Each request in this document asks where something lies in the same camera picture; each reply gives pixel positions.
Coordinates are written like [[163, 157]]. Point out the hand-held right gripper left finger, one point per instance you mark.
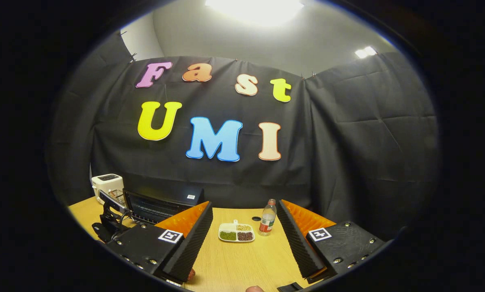
[[193, 247]]

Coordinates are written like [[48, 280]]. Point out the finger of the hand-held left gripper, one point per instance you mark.
[[111, 201]]

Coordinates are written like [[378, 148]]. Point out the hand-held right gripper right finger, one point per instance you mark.
[[297, 243]]

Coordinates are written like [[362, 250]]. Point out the reddish brown meat piece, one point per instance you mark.
[[191, 274]]

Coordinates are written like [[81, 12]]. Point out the black electric oven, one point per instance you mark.
[[165, 196]]

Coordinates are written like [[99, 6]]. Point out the white toaster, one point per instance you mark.
[[106, 182]]

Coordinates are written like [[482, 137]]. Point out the clear plastic water bottle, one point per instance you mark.
[[267, 221]]

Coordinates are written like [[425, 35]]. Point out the white divided plate of beans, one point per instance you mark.
[[236, 235]]

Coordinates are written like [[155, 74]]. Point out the black backdrop cloth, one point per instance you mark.
[[348, 162]]

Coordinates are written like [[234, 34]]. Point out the small ceiling light panel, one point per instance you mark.
[[366, 52]]

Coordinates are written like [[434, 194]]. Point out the large ceiling light panel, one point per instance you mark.
[[254, 10]]

